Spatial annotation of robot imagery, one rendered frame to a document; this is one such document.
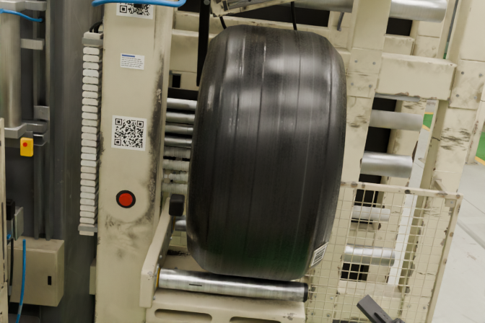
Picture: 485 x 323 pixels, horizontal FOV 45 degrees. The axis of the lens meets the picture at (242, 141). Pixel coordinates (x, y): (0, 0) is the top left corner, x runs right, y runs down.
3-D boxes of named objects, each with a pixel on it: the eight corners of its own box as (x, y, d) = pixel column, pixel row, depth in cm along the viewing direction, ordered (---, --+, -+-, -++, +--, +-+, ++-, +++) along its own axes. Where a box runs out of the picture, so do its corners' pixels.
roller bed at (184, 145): (128, 191, 176) (133, 95, 167) (138, 173, 190) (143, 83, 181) (194, 198, 177) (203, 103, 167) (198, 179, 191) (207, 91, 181)
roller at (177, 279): (152, 290, 132) (154, 271, 132) (155, 282, 137) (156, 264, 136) (306, 306, 133) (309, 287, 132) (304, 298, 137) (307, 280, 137)
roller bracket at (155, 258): (138, 309, 130) (141, 270, 127) (164, 227, 168) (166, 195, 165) (153, 311, 130) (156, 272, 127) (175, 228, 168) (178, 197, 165)
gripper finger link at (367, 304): (382, 332, 112) (383, 329, 111) (356, 303, 115) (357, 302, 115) (392, 322, 113) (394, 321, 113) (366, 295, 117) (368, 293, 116)
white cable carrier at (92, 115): (79, 234, 139) (83, 32, 123) (84, 225, 143) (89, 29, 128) (97, 236, 139) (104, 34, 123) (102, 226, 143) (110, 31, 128)
